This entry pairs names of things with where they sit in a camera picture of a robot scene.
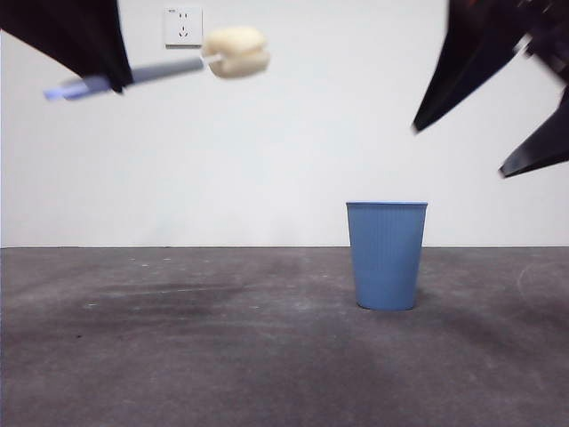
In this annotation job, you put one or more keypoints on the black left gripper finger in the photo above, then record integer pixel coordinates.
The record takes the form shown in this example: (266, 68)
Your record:
(66, 31)

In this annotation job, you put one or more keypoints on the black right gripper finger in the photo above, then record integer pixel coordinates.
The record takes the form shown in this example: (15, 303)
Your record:
(544, 147)
(471, 53)

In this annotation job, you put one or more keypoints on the blue ribbed plastic cup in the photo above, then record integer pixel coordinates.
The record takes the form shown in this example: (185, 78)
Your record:
(386, 258)

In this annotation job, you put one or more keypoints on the white wall socket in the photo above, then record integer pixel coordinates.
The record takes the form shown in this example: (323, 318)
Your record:
(184, 26)

